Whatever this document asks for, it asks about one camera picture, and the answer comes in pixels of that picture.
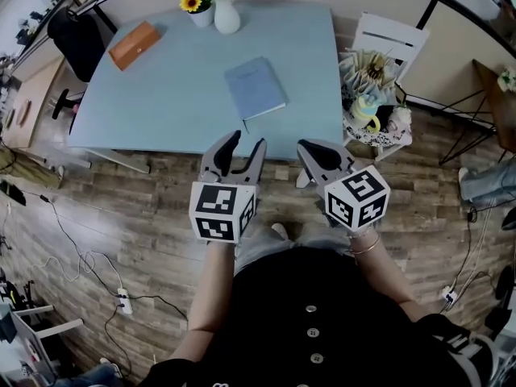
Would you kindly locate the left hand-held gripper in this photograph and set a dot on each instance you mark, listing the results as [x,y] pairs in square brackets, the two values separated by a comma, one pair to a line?
[219,212]

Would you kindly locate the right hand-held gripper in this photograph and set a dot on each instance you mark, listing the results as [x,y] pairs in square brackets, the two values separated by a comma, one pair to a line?
[359,200]

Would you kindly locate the light blue notebook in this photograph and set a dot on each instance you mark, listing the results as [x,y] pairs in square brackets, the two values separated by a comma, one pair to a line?
[254,87]

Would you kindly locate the person's right forearm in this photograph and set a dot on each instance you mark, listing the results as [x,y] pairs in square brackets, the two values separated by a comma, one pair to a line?
[387,280]

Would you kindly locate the person's left forearm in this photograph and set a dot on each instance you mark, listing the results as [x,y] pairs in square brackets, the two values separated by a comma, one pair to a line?
[211,288]

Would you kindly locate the person's left white shoe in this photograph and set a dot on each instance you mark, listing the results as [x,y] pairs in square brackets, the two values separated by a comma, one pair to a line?
[279,231]

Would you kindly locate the pink plush toy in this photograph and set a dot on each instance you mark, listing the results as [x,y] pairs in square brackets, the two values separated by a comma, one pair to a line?
[399,122]

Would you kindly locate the person's grey jeans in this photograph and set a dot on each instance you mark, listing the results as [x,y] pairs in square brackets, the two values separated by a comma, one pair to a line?
[262,248]

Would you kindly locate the light blue table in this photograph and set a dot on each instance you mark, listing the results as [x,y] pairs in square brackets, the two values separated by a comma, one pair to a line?
[161,95]

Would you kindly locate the folded paper flower bouquet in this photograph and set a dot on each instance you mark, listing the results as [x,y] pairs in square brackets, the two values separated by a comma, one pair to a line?
[371,71]

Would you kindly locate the white ceramic vase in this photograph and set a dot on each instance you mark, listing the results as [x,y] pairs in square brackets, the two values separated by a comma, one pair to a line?
[227,18]

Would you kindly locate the potted sunflower in white pot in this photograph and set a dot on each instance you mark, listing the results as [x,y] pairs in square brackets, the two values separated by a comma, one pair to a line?
[201,16]

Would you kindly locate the white wooden chair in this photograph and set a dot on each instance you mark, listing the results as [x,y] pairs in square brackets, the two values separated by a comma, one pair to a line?
[387,34]

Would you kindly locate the orange rectangular box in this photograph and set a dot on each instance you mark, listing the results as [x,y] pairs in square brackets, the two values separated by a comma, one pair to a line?
[133,47]

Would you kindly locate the person's black top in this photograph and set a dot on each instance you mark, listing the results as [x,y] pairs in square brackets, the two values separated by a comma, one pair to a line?
[282,317]

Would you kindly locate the white power strip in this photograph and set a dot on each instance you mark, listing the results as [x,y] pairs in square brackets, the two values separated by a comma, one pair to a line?
[449,295]
[125,301]

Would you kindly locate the brown table with black legs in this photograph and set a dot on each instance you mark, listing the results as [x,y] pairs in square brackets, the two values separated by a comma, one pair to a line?
[504,107]

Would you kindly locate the black office chair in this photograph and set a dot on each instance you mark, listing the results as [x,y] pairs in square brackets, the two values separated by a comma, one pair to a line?
[76,42]

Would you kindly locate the light wooden desk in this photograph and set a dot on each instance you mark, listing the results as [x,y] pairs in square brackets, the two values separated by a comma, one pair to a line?
[36,95]

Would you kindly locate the white side table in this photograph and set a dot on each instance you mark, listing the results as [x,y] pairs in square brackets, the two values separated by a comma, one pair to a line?
[60,328]

